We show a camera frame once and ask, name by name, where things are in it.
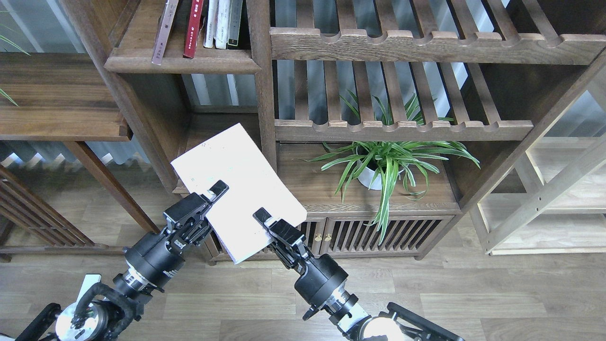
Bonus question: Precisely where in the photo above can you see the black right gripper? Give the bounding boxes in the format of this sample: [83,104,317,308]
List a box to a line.
[253,207,347,308]

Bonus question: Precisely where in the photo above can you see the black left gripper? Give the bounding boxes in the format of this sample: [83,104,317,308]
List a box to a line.
[123,180,229,292]

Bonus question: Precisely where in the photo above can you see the pale lilac paperback book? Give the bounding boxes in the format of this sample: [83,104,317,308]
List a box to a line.
[171,124,307,263]

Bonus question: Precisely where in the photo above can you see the dark maroon Chinese book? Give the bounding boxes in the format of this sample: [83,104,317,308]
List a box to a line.
[151,0,179,65]

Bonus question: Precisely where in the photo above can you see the red paperback book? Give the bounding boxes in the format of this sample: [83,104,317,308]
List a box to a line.
[182,0,205,59]

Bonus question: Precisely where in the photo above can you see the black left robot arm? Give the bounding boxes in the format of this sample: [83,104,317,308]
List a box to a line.
[17,180,229,341]

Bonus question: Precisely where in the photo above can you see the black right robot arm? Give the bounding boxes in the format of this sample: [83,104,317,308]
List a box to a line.
[254,208,461,341]

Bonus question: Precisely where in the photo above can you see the light wooden shelf unit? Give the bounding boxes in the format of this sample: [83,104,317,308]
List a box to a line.
[470,75,606,255]

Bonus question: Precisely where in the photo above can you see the white plant pot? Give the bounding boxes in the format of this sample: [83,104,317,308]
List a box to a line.
[356,160,404,190]

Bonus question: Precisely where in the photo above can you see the white flat bar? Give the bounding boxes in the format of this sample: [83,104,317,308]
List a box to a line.
[76,273,101,303]

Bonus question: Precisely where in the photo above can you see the green spider plant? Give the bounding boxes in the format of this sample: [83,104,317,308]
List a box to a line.
[305,90,481,244]

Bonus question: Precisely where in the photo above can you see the dark wooden side table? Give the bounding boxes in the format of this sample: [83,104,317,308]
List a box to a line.
[0,52,159,262]

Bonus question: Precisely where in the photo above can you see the dark wooden bookshelf cabinet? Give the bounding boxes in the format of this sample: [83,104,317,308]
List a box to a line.
[60,0,605,260]

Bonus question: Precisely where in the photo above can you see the white upright book middle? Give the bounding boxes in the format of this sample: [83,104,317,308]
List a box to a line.
[214,0,232,49]

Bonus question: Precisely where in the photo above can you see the white upright book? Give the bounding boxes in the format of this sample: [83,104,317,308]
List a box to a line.
[214,0,232,49]
[203,0,219,48]

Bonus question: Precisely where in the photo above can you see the white upright book left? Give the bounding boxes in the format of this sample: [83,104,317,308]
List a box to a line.
[203,0,219,48]

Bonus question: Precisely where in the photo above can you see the dark spine upright book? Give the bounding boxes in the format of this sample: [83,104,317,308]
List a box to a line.
[227,0,244,50]

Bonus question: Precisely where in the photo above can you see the green leaves at left edge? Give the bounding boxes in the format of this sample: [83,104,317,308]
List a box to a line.
[0,9,31,106]

